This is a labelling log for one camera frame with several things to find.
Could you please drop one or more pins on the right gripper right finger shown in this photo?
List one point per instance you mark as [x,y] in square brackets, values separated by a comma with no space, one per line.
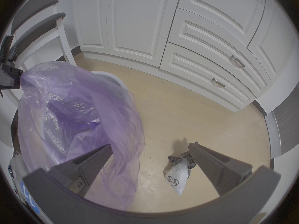
[215,167]

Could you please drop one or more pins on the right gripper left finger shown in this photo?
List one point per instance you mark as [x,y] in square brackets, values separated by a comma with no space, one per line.
[91,164]

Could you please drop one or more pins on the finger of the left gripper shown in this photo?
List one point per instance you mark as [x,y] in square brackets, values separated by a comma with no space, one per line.
[11,80]

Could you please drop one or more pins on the purple plastic bag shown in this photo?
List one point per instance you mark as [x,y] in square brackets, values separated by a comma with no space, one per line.
[77,94]

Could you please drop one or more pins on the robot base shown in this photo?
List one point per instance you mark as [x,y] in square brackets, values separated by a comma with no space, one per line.
[26,195]

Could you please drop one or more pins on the white trash bin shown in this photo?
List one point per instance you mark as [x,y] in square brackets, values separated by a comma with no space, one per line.
[116,82]

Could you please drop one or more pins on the clear printed wrapper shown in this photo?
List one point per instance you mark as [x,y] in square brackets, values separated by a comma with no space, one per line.
[178,176]

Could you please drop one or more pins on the grey seat white chair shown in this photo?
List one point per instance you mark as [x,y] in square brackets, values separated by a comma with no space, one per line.
[37,23]

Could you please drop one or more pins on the grey ribbed panel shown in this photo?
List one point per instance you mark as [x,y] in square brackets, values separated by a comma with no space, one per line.
[286,125]

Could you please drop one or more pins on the white wardrobe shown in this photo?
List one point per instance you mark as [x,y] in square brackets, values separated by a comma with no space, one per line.
[140,20]

